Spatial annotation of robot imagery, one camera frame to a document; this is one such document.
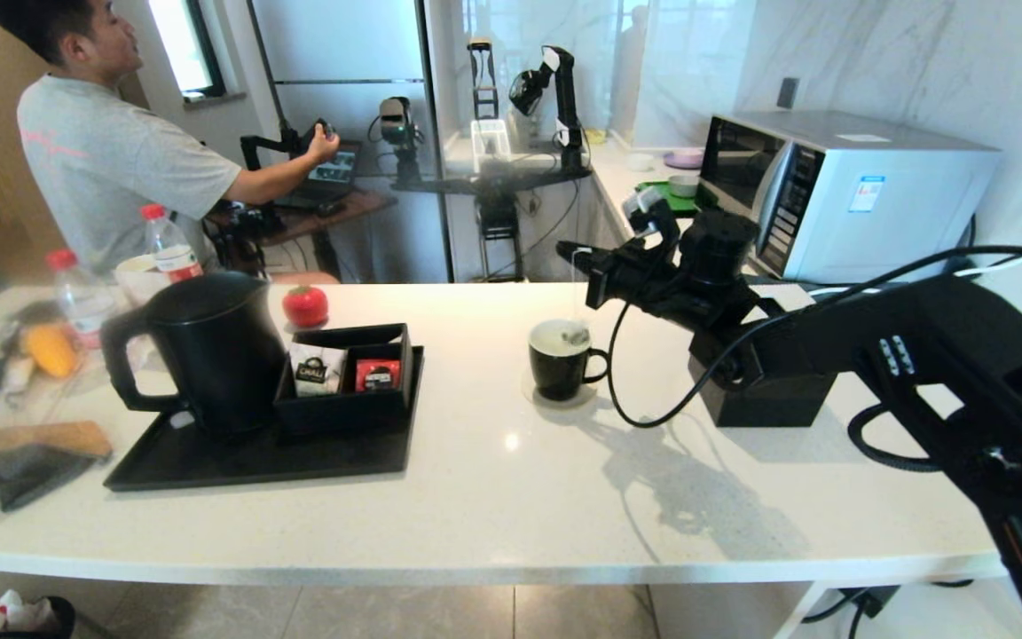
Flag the white wire rack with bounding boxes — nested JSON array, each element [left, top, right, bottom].
[[470, 120, 512, 176]]

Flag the green tray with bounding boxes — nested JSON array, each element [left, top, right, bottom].
[[635, 182, 725, 221]]

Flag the black waste bin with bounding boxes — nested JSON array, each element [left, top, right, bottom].
[[0, 596, 77, 639]]

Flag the round clear coaster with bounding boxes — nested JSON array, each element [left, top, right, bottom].
[[521, 373, 599, 411]]

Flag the white power cable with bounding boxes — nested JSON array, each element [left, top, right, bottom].
[[806, 191, 1022, 300]]

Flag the black framed window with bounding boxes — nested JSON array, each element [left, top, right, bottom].
[[145, 0, 228, 106]]

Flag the black compartment sachet box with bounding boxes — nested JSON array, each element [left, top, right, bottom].
[[274, 324, 414, 438]]

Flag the black serving tray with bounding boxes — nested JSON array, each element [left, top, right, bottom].
[[103, 346, 425, 493]]

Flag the brown cork pad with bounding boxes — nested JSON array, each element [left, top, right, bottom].
[[0, 421, 114, 462]]

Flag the black power cable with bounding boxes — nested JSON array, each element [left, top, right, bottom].
[[937, 215, 1022, 283]]

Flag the white base cabinet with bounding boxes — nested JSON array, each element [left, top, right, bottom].
[[595, 177, 654, 283]]

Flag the silver microwave oven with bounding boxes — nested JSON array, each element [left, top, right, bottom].
[[694, 110, 1002, 287]]

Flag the orange yellow item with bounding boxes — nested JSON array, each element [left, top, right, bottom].
[[23, 325, 82, 381]]

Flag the man in grey t-shirt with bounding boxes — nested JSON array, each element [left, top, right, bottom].
[[0, 0, 342, 278]]

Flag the white tea bag packet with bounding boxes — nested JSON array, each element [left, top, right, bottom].
[[288, 344, 349, 398]]

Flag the black plug and cables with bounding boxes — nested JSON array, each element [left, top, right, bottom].
[[799, 579, 978, 639]]

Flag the black mug white inside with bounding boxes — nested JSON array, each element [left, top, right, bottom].
[[527, 319, 610, 402]]

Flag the white paper cup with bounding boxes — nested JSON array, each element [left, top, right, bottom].
[[114, 256, 168, 307]]

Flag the brown wooden desk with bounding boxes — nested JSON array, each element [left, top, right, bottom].
[[245, 191, 397, 285]]

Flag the black electric kettle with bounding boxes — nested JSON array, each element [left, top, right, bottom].
[[100, 272, 288, 436]]

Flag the black clamp frame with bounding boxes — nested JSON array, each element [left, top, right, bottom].
[[467, 37, 500, 122]]

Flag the black tissue box white top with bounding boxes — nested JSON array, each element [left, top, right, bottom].
[[688, 284, 840, 429]]

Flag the black laptop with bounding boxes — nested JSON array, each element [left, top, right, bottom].
[[276, 142, 363, 211]]

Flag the red coffee sachet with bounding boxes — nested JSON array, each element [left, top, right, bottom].
[[355, 359, 402, 394]]

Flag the red tomato shaped ornament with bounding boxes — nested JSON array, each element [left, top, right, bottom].
[[281, 284, 331, 331]]

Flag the clear water bottle red cap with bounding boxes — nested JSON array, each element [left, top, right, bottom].
[[140, 204, 204, 282], [45, 249, 120, 351]]

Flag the black cloth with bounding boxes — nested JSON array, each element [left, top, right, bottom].
[[0, 444, 104, 520]]

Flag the white crumpled paper waste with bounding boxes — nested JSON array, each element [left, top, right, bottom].
[[0, 590, 55, 639]]

